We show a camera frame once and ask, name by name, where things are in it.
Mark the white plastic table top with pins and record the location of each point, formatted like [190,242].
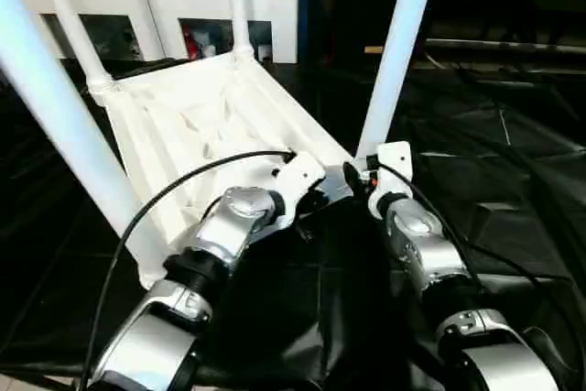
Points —
[183,125]

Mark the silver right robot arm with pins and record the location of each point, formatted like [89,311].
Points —
[412,226]

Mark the black mat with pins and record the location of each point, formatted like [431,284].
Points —
[458,134]

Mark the black box with orange label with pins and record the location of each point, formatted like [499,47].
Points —
[339,6]

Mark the white mug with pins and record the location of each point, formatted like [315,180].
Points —
[208,50]

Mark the red bottle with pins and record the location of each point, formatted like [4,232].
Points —
[187,40]

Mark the white cabinet with glass doors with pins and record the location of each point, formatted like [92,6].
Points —
[183,2]

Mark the grey metal rail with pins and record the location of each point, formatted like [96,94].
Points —
[503,46]

